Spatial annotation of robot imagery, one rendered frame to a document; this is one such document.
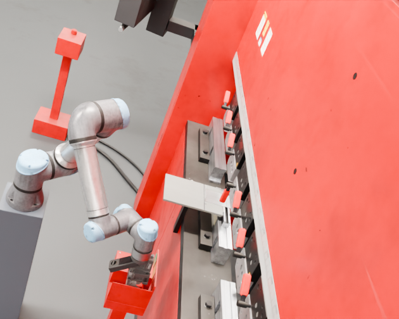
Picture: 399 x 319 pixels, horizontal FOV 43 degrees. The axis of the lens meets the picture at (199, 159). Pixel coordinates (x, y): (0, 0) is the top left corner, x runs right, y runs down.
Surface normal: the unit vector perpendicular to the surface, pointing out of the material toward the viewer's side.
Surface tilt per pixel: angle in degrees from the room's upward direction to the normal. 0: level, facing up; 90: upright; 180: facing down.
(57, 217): 0
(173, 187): 0
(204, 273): 0
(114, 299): 90
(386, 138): 90
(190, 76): 90
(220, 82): 90
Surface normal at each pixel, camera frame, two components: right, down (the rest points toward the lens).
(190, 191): 0.33, -0.78
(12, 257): 0.07, 0.58
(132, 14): -0.18, 0.50
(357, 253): -0.94, -0.28
